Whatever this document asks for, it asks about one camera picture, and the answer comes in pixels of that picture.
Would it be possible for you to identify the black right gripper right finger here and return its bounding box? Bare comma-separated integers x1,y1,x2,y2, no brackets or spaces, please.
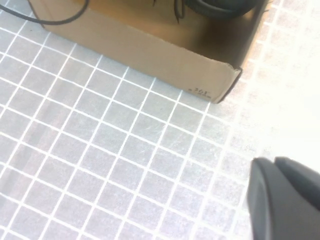
273,156,320,200

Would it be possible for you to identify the brown cardboard shoe box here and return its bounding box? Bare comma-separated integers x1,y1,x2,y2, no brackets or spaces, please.
41,0,267,104

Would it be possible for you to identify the black knit sneaker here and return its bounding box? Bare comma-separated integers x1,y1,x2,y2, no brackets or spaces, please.
152,0,257,25

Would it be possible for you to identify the long black camera cable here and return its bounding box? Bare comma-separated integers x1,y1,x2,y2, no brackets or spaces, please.
0,0,89,25

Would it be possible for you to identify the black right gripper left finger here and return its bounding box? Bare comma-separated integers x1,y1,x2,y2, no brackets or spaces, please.
246,156,320,240

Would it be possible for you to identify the grey white checked tablecloth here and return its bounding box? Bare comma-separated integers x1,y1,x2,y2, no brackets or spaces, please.
0,0,320,240

